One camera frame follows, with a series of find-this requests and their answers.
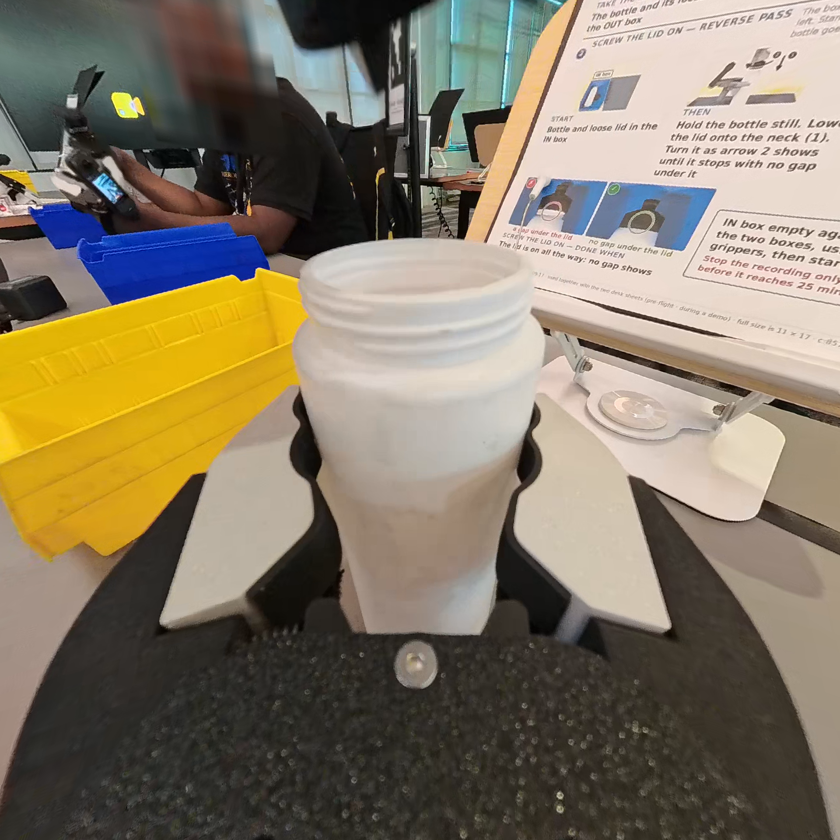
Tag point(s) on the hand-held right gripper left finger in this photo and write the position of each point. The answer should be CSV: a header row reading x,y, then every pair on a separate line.
x,y
243,525

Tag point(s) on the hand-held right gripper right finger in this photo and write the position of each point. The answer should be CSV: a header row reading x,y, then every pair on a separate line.
x,y
590,531

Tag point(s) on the yellow plastic bin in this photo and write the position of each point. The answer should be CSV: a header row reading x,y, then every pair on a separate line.
x,y
131,407

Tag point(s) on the white plastic bottle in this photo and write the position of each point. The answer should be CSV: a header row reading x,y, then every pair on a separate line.
x,y
413,426

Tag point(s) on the black bottle lid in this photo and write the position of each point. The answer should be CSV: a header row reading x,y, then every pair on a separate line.
x,y
341,23

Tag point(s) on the blue plastic bin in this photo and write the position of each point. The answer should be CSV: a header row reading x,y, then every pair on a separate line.
x,y
177,262
65,226

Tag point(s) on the small black box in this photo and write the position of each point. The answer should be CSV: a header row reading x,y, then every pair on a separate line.
x,y
33,298

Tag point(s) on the black hanging jacket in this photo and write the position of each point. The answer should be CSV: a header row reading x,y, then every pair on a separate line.
x,y
374,184

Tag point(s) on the black background document stand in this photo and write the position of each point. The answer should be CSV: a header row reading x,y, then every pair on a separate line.
x,y
446,111

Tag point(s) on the black and white marker sign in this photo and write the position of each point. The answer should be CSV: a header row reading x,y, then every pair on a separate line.
x,y
397,65

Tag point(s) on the black wall monitor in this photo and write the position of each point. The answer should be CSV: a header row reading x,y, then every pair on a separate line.
x,y
39,65

